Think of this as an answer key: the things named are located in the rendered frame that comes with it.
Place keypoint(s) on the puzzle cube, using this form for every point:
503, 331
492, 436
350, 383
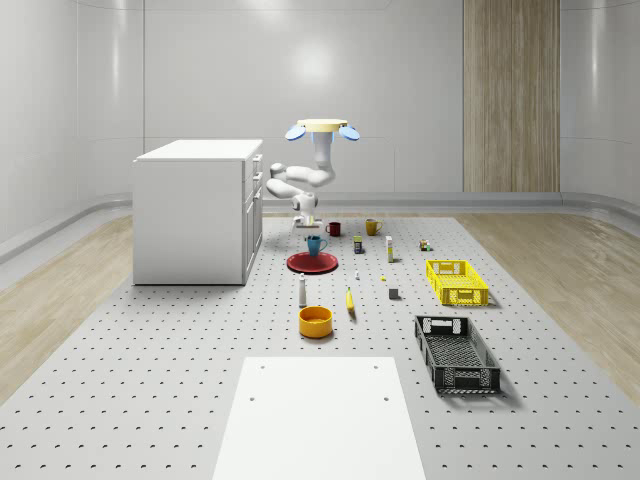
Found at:
425, 245

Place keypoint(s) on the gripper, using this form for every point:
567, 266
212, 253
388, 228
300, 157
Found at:
303, 220

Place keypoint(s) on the drone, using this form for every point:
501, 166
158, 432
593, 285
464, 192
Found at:
322, 124

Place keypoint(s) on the banana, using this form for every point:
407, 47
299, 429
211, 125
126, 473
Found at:
350, 300

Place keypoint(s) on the blue mug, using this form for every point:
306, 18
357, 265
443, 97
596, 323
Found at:
314, 247

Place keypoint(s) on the red mug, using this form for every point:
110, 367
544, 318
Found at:
335, 230

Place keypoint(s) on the small white bottle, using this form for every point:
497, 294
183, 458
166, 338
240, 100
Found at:
302, 295

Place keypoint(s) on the yellow mug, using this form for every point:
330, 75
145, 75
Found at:
371, 228

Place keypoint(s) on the yellow basket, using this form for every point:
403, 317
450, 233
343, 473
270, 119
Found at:
462, 297

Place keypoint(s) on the dark grey basket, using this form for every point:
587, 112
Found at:
467, 382

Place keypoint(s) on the grey cube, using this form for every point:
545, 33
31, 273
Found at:
394, 294

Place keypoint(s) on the yellow box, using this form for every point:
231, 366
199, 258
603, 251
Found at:
389, 250

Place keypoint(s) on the flat-sided can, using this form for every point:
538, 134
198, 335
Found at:
358, 246

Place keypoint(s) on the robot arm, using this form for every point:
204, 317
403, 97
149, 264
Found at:
310, 175

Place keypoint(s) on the white board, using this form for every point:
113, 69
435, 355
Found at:
320, 425

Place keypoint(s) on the yellow bowl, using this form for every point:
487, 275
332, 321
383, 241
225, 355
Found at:
315, 327

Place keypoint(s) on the white cabinet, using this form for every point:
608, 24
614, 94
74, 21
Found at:
190, 220

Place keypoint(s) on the red plate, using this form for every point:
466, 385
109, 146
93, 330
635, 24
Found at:
300, 265

